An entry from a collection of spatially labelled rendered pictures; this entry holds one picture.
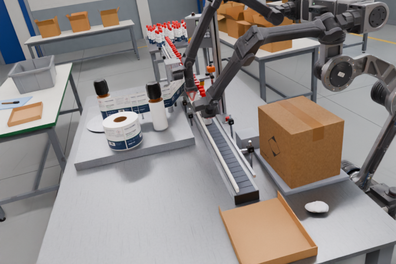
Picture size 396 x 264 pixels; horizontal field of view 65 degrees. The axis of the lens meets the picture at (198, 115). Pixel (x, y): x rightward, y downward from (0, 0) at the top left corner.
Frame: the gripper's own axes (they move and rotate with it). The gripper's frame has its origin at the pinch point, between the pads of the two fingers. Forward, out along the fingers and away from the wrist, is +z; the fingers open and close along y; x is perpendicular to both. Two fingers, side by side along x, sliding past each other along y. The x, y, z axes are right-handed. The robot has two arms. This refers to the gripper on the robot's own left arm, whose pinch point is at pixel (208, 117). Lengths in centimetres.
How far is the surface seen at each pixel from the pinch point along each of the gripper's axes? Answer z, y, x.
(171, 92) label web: 14.5, 16.5, -30.7
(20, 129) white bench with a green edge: 59, 131, -49
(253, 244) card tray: -44, 6, 74
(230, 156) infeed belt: -17.4, -1.8, 31.8
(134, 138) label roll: -1.5, 44.2, 4.8
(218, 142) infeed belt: -8.0, -0.2, 19.6
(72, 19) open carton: 327, 150, -439
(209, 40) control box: -18.5, -10.0, -41.5
